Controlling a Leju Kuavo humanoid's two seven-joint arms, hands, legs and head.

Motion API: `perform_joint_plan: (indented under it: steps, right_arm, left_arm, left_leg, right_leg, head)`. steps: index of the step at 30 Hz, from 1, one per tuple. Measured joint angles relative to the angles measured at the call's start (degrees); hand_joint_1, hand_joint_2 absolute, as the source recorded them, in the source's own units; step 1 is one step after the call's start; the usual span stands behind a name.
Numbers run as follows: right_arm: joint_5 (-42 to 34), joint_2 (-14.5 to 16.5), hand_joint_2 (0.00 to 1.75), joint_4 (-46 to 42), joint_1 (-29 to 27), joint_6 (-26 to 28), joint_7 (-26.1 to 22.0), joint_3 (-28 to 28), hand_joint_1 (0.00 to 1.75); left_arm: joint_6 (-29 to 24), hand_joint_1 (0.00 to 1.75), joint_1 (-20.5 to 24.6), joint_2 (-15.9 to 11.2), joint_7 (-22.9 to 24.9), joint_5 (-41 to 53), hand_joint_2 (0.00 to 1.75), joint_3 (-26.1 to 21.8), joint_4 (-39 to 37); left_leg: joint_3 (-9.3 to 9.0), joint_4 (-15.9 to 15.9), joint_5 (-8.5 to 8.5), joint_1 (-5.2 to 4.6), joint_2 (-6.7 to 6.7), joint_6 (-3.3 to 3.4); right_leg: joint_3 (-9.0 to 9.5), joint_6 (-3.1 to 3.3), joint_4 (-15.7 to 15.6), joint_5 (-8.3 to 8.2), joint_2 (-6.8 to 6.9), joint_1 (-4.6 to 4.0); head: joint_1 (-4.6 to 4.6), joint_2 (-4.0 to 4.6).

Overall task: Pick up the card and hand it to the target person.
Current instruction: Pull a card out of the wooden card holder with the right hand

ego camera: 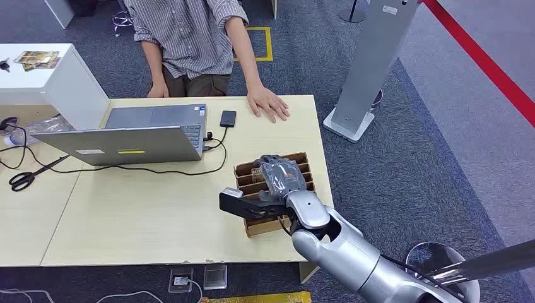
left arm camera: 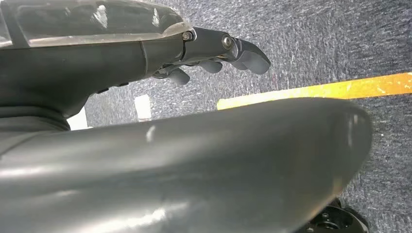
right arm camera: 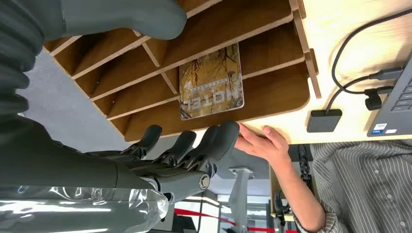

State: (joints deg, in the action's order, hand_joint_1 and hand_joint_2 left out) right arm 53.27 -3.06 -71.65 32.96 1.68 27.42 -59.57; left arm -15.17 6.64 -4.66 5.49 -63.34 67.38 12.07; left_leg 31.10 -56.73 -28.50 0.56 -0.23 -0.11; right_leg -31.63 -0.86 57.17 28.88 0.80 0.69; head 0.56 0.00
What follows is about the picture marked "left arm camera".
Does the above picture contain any white furniture leg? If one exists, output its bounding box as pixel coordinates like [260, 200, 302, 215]
[134, 94, 152, 122]
[66, 107, 89, 131]

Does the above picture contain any ribbed grey left arm sleeve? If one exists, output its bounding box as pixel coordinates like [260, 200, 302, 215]
[0, 106, 71, 152]

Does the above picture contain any smooth grey robot body shell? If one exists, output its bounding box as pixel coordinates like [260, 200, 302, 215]
[0, 97, 373, 233]

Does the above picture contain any yellow floor tape strip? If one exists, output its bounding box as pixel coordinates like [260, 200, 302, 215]
[216, 72, 412, 111]

